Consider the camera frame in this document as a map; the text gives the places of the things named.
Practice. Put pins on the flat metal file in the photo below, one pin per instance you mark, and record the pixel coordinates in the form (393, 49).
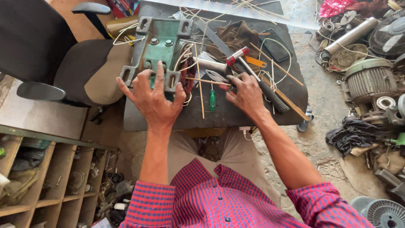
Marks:
(215, 39)

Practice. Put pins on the metal scissors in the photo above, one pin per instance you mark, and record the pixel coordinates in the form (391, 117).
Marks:
(215, 76)

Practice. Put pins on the black phone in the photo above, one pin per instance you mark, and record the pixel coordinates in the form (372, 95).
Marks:
(276, 46)

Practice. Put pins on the thin bamboo stick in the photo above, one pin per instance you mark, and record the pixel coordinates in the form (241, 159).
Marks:
(205, 81)
(278, 65)
(199, 85)

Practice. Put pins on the long silver metal cylinder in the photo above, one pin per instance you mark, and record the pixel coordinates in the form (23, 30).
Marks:
(349, 37)

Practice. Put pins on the white charger plug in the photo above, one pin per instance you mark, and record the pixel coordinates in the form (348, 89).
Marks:
(244, 129)

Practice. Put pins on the brown tape roll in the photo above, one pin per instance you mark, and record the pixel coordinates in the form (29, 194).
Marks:
(121, 26)

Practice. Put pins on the person's right hand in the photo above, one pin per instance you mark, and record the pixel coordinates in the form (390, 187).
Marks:
(248, 93)

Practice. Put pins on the grey fan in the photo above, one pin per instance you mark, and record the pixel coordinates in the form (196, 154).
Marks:
(382, 213)

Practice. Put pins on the black office chair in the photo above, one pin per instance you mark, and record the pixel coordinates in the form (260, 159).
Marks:
(38, 47)

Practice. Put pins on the pile of pale thin strips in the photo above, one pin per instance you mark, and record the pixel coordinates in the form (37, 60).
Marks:
(227, 9)

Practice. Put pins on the grey sandal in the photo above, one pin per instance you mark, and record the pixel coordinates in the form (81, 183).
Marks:
(304, 123)

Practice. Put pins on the grey green electric motor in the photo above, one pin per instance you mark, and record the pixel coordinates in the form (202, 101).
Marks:
(370, 79)

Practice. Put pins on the red checked shirt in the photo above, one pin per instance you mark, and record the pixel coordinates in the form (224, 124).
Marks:
(215, 202)

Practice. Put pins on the person's left hand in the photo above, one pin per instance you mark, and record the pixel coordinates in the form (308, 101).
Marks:
(155, 104)

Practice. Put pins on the black cloth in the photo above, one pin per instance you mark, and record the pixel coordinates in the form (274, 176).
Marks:
(351, 134)

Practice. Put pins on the thick wooden stick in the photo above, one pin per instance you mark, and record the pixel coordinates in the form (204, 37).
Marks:
(291, 103)

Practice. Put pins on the short silver metal tube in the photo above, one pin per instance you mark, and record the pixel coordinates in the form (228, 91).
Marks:
(211, 65)

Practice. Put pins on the brown cloth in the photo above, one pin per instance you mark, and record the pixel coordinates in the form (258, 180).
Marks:
(235, 36)

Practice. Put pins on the heap of motor parts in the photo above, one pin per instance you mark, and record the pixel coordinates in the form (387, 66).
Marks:
(386, 126)

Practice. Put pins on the green motor stator housing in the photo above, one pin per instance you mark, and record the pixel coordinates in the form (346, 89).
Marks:
(159, 41)

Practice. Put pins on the small rusty fan guard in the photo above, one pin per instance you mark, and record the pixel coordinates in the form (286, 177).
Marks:
(348, 58)

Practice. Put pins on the wooden shelf with parts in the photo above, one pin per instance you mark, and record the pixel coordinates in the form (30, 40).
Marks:
(47, 183)

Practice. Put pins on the red white head hammer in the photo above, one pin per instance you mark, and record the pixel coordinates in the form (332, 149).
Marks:
(273, 96)

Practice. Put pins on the red printed box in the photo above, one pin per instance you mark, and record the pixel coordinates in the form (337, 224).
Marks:
(123, 7)

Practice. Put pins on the pink plastic bag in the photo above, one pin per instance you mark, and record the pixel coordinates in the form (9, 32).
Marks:
(333, 7)

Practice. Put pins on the beige trousers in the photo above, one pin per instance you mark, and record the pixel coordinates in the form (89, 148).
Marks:
(246, 158)

